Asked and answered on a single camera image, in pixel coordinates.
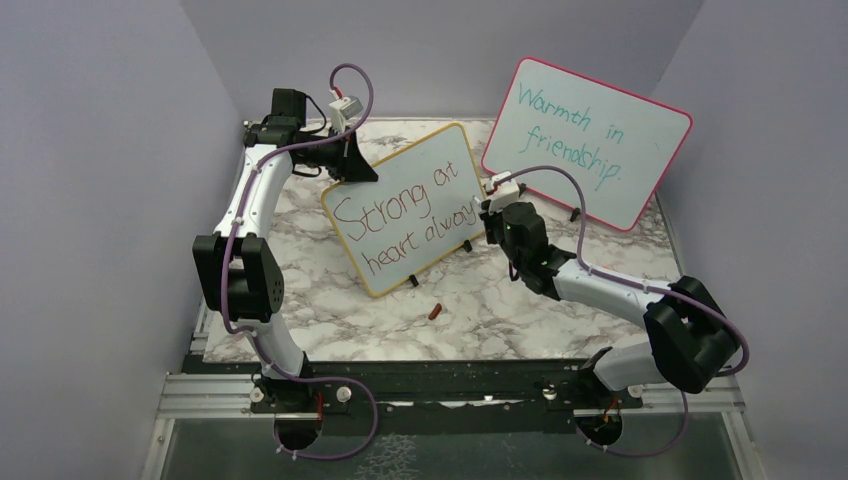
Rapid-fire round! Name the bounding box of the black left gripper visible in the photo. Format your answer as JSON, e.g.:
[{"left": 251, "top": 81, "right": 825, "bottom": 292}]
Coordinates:
[{"left": 298, "top": 124, "right": 378, "bottom": 182}]

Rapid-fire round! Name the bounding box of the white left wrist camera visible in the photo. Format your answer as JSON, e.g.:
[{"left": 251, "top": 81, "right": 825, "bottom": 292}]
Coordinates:
[{"left": 328, "top": 96, "right": 363, "bottom": 133}]

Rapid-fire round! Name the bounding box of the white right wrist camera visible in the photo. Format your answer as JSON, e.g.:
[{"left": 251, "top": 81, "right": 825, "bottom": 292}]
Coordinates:
[{"left": 480, "top": 171, "right": 521, "bottom": 214}]

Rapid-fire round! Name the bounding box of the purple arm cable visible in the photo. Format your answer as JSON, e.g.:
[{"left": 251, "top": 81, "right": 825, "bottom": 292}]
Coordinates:
[
  {"left": 488, "top": 164, "right": 751, "bottom": 459},
  {"left": 219, "top": 62, "right": 381, "bottom": 463}
]

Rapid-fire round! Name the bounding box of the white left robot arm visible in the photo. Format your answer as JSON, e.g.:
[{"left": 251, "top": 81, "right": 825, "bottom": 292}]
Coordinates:
[{"left": 192, "top": 87, "right": 378, "bottom": 411}]

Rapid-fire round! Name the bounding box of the aluminium table frame rail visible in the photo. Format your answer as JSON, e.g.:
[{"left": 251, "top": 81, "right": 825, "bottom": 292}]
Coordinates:
[{"left": 140, "top": 120, "right": 261, "bottom": 480}]

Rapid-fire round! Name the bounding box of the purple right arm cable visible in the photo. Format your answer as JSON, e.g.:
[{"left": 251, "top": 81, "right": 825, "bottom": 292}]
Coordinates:
[{"left": 488, "top": 164, "right": 751, "bottom": 459}]

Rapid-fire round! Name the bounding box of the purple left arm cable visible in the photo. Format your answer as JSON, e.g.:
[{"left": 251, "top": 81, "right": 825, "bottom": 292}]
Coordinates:
[{"left": 219, "top": 62, "right": 381, "bottom": 463}]

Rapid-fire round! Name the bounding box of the yellow framed whiteboard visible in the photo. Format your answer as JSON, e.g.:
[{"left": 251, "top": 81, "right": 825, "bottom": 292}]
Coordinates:
[{"left": 321, "top": 122, "right": 485, "bottom": 297}]

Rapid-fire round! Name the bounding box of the pink framed whiteboard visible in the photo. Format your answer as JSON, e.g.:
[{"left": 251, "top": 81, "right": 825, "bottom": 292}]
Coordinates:
[{"left": 481, "top": 57, "right": 693, "bottom": 231}]

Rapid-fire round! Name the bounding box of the brown marker cap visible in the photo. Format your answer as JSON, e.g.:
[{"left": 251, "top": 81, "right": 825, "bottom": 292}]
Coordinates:
[{"left": 428, "top": 303, "right": 443, "bottom": 320}]

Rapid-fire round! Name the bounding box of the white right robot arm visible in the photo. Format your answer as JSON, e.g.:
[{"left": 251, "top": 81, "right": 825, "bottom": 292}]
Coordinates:
[{"left": 480, "top": 200, "right": 749, "bottom": 407}]

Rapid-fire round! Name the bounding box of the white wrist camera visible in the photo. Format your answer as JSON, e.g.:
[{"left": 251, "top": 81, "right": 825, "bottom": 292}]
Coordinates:
[
  {"left": 328, "top": 96, "right": 363, "bottom": 133},
  {"left": 480, "top": 171, "right": 521, "bottom": 214}
]

